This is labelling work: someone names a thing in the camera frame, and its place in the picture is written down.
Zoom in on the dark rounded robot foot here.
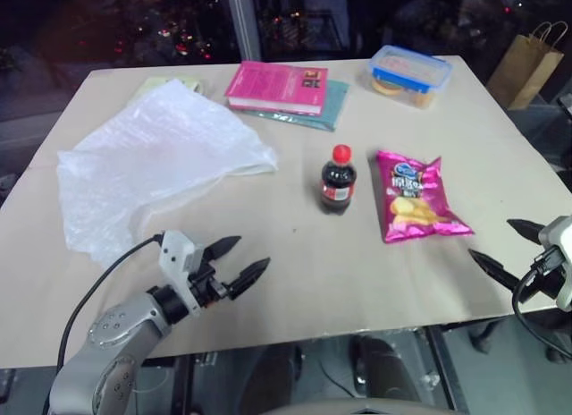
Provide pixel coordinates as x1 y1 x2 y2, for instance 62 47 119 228
349 334 424 401

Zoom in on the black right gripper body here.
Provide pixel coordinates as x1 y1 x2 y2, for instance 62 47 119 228
523 245 565 306

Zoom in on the grey window frame post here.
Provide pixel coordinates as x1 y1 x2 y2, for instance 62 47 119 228
225 0 262 62

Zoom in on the white translucent plastic bag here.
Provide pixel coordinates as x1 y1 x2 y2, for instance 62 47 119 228
56 79 279 267

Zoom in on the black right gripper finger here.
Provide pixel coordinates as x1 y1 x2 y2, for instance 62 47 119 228
506 218 545 245
467 249 523 293

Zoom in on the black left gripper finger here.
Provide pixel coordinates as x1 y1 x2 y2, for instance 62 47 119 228
228 256 272 301
203 235 242 267

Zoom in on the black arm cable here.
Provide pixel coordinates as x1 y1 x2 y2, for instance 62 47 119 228
511 250 572 371
55 233 164 372

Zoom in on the cola bottle with red cap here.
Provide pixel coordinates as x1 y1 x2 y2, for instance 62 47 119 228
318 144 356 217

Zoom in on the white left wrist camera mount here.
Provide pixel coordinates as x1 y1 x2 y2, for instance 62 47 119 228
159 230 208 317

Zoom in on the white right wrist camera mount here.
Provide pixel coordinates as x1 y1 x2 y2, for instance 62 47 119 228
537 215 572 312

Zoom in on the pink potato chips bag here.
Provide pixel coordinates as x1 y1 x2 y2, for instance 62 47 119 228
369 149 475 244

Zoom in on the teal book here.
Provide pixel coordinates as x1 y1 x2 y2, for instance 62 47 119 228
243 79 351 133

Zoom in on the clear blue-lidded food container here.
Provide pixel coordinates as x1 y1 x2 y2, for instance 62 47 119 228
367 44 452 109

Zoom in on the pink book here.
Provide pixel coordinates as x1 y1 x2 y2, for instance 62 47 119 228
223 61 330 117

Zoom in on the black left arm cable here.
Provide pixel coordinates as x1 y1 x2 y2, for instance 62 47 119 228
55 233 164 372

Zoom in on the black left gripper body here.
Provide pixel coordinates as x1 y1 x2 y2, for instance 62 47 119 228
188 250 236 309

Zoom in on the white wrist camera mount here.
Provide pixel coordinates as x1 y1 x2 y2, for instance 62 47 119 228
159 230 208 317
537 215 572 312

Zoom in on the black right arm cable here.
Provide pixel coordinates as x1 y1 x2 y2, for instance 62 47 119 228
511 250 572 371

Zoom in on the brown paper shopping bag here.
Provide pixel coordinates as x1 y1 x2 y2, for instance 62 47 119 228
486 21 568 111

